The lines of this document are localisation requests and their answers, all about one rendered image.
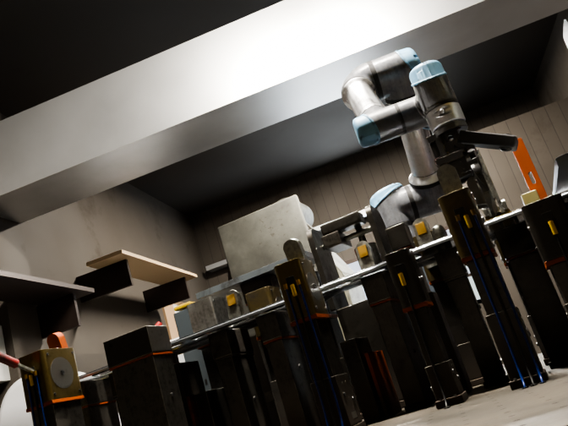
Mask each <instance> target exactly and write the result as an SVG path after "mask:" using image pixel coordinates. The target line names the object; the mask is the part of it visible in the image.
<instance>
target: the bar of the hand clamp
mask: <svg viewBox="0 0 568 426"><path fill-rule="evenodd" d="M476 150H477V152H476V153H477V155H478V159H479V160H480V162H481V165H482V167H483V170H484V174H483V175H484V177H485V180H486V182H487V184H488V186H489V189H490V192H491V194H492V195H493V198H494V199H496V200H497V203H498V205H499V207H500V210H501V212H502V213H504V212H505V209H504V207H503V205H502V203H501V201H500V197H499V195H498V194H497V191H496V189H495V187H494V184H493V182H492V179H491V177H490V175H489V172H488V170H487V167H486V166H485V164H484V161H483V158H482V156H481V154H480V152H479V149H476Z"/></svg>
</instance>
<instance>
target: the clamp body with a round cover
mask: <svg viewBox="0 0 568 426"><path fill-rule="evenodd" d="M245 297H246V301H247V304H248V309H249V312H252V311H254V310H256V309H260V308H263V307H265V306H267V305H270V304H273V303H276V302H279V301H281V300H283V297H282V294H281V289H280V288H279V287H270V286H268V287H263V288H260V289H258V290H256V291H253V292H250V293H247V294H245ZM254 330H255V334H256V336H257V337H256V339H257V341H261V345H262V347H263V351H264V354H265V359H266V362H267V365H268V369H269V371H270V377H271V380H272V382H271V383H270V384H271V388H272V390H273V394H274V397H275V400H276V405H277V408H278V412H279V414H280V418H281V423H282V426H289V424H288V421H287V415H286V413H285V410H284V406H283V404H282V400H281V395H280V392H279V389H278V386H277V383H276V377H275V375H274V371H273V368H272V365H271V362H270V357H269V354H268V351H267V348H266V345H264V343H263V342H262V338H261V335H260V332H259V327H258V326H256V327H254Z"/></svg>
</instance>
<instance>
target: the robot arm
mask: <svg viewBox="0 0 568 426"><path fill-rule="evenodd" d="M341 98H342V100H343V102H344V104H345V105H346V106H347V107H348V108H349V109H351V110H352V111H353V113H354V115H355V116H356V118H354V119H353V121H352V124H353V127H354V130H355V133H356V135H357V137H358V142H359V144H360V145H361V146H362V147H363V148H366V147H369V146H372V145H378V144H379V143H382V142H384V141H386V140H389V139H394V138H396V137H398V136H401V139H402V142H403V145H404V148H405V151H406V154H407V159H408V162H409V166H410V168H411V172H412V174H411V175H410V177H409V183H410V184H409V185H407V186H404V187H402V185H401V184H400V183H393V184H391V185H389V186H386V187H384V188H382V189H381V190H379V191H378V192H377V193H375V194H374V195H373V196H372V198H371V200H370V205H372V206H373V207H374V208H375V209H377V210H378V212H379V213H380V215H381V217H382V219H383V221H384V223H385V226H386V229H387V228H390V227H393V226H396V225H398V224H401V223H404V224H406V225H407V226H408V227H409V229H410V232H411V234H412V237H413V238H414V237H416V235H415V232H414V230H413V227H412V224H413V223H414V221H415V220H417V219H418V218H424V217H427V216H431V215H434V214H437V213H440V212H442V210H441V208H440V207H439V201H438V198H440V197H442V196H444V195H445V194H444V191H443V189H442V187H441V185H440V181H439V179H438V177H437V171H438V169H439V168H440V167H441V166H443V165H446V164H449V165H452V166H453V167H454V168H455V169H456V171H457V173H458V176H459V178H460V180H461V183H462V184H464V183H466V182H467V186H468V187H469V189H470V190H471V192H472V193H473V197H474V199H476V200H477V201H476V204H477V206H478V209H487V208H489V210H490V212H491V214H492V217H493V218H494V217H496V213H497V212H498V208H497V205H496V203H495V201H494V198H493V195H492V194H491V192H490V189H489V186H488V184H487V182H486V180H485V177H484V175H483V174H484V170H483V167H482V165H481V162H480V160H479V159H478V155H477V153H476V152H477V150H476V147H478V148H486V149H494V150H502V151H505V152H507V151H516V150H517V146H518V139H517V137H516V136H515V135H511V134H493V133H485V132H476V131H467V129H468V126H467V123H466V119H465V116H464V114H463V112H462V109H461V107H460V104H459V102H458V100H457V99H456V95H455V93H454V90H453V89H452V87H451V83H450V81H449V79H448V77H447V72H446V71H445V70H444V68H443V66H442V64H441V63H440V62H439V61H436V60H431V61H427V62H424V63H421V61H420V59H419V58H418V55H417V54H416V52H415V51H414V50H413V49H412V48H404V49H401V50H399V51H394V52H393V53H390V54H387V55H385V56H383V57H379V58H376V59H374V60H372V61H369V62H366V63H362V64H360V65H359V66H357V67H356V68H355V69H354V70H353V71H352V72H351V73H350V74H349V75H348V76H347V77H346V78H345V80H344V82H343V84H342V87H341ZM383 99H385V102H386V104H388V105H389V106H385V105H384V104H383V103H382V101H381V100H383ZM429 130H431V133H432V134H433V135H430V132H429ZM451 139H453V140H452V141H450V140H451ZM475 179H477V181H475ZM478 185H479V187H480V188H478Z"/></svg>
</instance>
